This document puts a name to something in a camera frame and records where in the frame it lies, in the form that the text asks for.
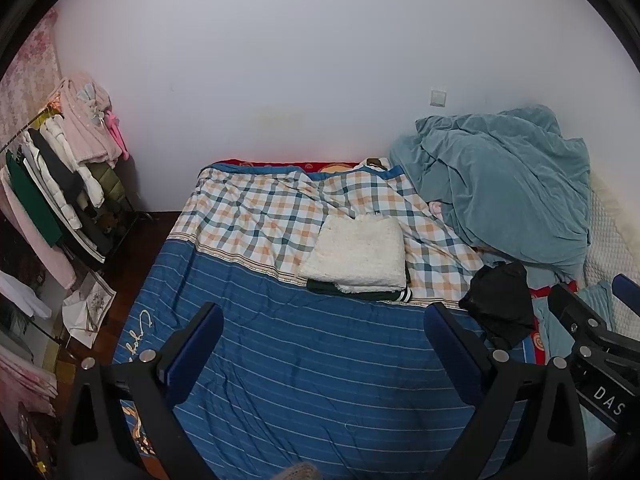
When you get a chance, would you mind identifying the white fuzzy knit sweater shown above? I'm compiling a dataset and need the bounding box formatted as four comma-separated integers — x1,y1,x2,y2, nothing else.
299,214,408,294

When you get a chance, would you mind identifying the white quilted pillow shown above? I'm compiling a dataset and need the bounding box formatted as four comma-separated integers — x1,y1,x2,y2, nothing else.
584,170,639,340

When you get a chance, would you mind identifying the red patterned bed sheet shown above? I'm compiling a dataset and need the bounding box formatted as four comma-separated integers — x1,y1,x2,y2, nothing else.
217,158,558,364

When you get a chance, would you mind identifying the pink floral cloth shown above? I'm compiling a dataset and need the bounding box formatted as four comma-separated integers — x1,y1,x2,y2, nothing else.
0,347,58,420

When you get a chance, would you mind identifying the black garment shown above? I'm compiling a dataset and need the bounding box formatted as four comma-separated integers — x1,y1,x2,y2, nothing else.
459,262,535,350

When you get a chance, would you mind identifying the teal blanket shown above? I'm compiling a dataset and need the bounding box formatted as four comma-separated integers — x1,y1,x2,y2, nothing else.
388,105,591,280

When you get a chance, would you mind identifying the blue striped plaid bedspread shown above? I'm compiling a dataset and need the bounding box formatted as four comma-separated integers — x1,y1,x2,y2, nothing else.
114,164,482,479

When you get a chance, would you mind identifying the white wall socket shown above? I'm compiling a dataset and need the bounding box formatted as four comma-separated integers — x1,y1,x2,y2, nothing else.
430,89,447,107

